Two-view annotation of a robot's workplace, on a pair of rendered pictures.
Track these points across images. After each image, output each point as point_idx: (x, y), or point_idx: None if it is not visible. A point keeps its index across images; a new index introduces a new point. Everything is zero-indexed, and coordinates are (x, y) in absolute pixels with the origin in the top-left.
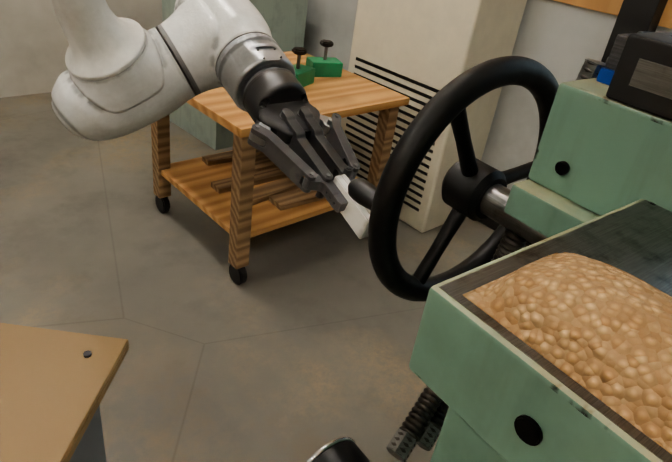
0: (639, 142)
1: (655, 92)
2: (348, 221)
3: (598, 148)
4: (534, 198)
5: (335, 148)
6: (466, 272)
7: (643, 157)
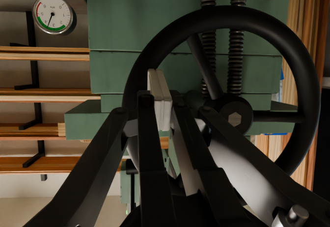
0: (172, 156)
1: (171, 172)
2: (149, 80)
3: (174, 154)
4: (167, 132)
5: (233, 162)
6: (79, 139)
7: (171, 150)
